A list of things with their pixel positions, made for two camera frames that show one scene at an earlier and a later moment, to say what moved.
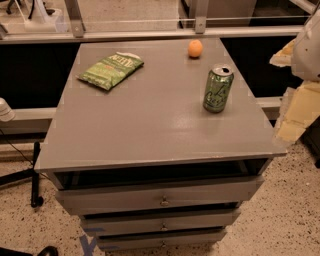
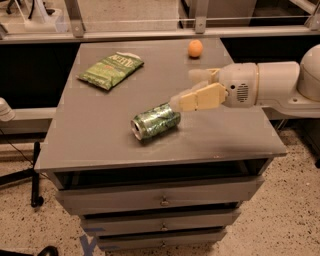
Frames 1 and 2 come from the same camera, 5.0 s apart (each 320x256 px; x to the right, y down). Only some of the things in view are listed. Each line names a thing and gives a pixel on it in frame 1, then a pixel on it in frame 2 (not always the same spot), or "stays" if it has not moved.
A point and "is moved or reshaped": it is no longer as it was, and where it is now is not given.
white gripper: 309,53 → 239,84
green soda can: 219,84 is moved or reshaped
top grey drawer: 205,194 stays
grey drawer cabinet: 157,144 stays
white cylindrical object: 7,114 stays
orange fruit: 195,48 stays
